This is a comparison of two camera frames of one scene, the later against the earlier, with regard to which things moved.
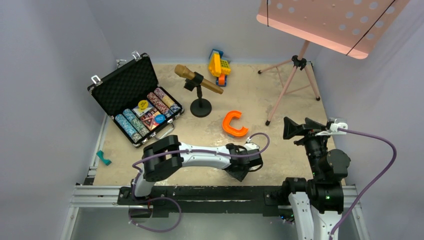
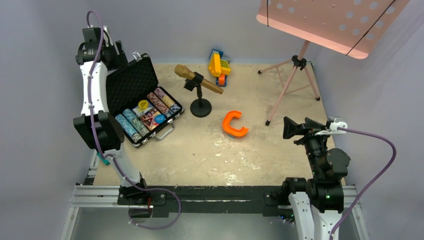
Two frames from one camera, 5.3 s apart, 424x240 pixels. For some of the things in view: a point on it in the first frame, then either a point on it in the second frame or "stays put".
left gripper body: [240, 174] to [116, 61]
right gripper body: [314, 145] stays put
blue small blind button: [160, 119] stays put
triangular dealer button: [149, 122] stays put
